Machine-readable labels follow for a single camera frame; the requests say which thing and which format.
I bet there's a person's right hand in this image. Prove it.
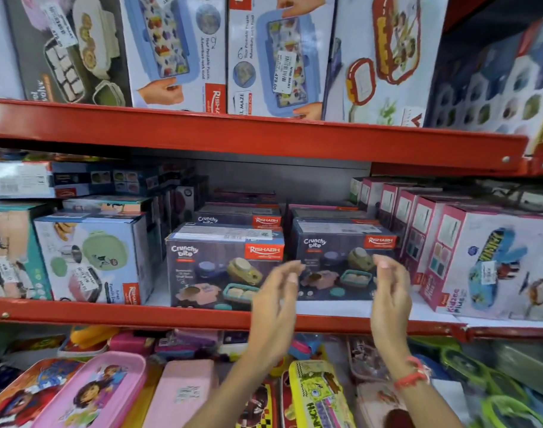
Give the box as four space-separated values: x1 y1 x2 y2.
370 254 413 373

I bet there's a person's left hand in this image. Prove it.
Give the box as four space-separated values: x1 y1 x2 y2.
247 260 306 367

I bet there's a person's right forearm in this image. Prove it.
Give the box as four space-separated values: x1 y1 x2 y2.
389 358 465 428

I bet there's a person's left forearm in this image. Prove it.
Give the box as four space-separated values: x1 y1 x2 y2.
184 351 286 428

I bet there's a purple snack bowl set box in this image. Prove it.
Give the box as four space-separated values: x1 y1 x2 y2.
195 205 284 230
291 218 399 303
288 203 371 222
165 224 285 311

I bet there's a row of pink lunchbox cartons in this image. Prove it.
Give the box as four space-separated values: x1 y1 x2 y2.
349 176 543 322

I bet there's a clear plastic case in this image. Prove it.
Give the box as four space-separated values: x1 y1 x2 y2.
346 336 391 383

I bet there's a purple pencil case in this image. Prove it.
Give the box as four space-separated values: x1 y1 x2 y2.
155 329 222 361

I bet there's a yellow cartoon pencil case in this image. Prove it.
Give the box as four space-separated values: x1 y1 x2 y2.
288 359 358 428

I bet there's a green rimmed lunchbox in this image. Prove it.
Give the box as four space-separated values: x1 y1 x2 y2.
440 347 528 402
480 394 543 428

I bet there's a black yellow car pencil case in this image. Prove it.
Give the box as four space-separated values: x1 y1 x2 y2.
235 382 277 428

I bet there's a pale pink pencil case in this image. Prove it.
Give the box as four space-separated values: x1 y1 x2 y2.
355 380 417 428

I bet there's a red metal shelf beam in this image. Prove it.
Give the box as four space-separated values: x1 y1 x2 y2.
0 297 543 343
0 98 543 178

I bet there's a plain pink pencil case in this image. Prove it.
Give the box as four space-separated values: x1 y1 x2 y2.
142 359 219 428

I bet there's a grey plastic container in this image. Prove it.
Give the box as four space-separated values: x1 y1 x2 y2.
493 342 543 399

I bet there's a white box with green lunchbox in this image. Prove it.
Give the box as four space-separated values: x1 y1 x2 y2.
33 213 155 306

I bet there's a flat teal-edged box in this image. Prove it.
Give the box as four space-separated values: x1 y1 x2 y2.
62 195 155 215

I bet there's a white drawing board box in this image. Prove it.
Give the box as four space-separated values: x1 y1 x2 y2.
324 0 451 128

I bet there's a blue ice tray box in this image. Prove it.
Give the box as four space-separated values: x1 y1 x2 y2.
425 8 543 155

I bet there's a yellow plastic item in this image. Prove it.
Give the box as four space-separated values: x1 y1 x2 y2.
70 324 121 349

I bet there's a pink cartoon pencil case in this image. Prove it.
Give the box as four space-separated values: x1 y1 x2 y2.
32 350 147 428

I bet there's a teal cartoon box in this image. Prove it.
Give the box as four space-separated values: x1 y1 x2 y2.
0 202 54 303

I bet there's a white flat box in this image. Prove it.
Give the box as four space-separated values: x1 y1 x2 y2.
0 161 54 200

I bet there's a red cartoon pencil case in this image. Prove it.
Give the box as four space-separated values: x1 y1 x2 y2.
0 358 86 428

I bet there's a dark grey lunchbox carton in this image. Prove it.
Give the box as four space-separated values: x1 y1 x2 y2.
3 0 133 108

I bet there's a red bead bracelet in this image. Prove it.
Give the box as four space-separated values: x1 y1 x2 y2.
394 355 432 391

